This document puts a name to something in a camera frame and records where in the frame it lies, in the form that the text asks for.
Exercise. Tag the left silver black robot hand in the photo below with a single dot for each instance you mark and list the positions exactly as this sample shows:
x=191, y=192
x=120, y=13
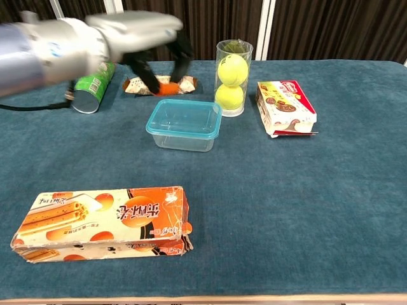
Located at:
x=140, y=31

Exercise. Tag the blue plastic lid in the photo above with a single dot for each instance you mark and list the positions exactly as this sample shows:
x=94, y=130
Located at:
x=181, y=120

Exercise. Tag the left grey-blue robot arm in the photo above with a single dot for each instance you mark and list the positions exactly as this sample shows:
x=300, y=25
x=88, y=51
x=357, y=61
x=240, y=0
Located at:
x=31, y=60

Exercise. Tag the clear plastic container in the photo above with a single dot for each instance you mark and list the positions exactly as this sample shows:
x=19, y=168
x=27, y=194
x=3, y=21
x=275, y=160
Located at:
x=184, y=143

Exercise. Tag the red white cookie box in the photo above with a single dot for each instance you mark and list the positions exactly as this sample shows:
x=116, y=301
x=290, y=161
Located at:
x=286, y=105

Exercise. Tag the orange egg roll box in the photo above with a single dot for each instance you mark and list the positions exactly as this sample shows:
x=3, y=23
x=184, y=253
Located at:
x=95, y=219

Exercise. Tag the beige snack bar wrapper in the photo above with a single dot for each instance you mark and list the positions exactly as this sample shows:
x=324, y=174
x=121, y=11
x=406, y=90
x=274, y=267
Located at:
x=136, y=87

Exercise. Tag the green chips can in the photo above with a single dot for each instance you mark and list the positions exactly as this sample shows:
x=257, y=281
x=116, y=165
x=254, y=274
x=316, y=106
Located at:
x=90, y=92

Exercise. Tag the yellow tennis ball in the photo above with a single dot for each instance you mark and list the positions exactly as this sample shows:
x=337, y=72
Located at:
x=229, y=98
x=232, y=70

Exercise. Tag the clear tennis ball tube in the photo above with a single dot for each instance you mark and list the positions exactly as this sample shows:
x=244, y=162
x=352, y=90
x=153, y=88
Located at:
x=233, y=112

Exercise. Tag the dark pleated curtain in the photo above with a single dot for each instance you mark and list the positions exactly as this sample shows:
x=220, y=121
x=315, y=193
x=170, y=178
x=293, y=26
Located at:
x=318, y=25

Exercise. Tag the teal table cloth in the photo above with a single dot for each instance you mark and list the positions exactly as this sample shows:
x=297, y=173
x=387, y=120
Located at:
x=286, y=190

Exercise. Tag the white partition post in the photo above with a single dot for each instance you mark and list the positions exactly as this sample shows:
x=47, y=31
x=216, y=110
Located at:
x=57, y=8
x=265, y=31
x=114, y=6

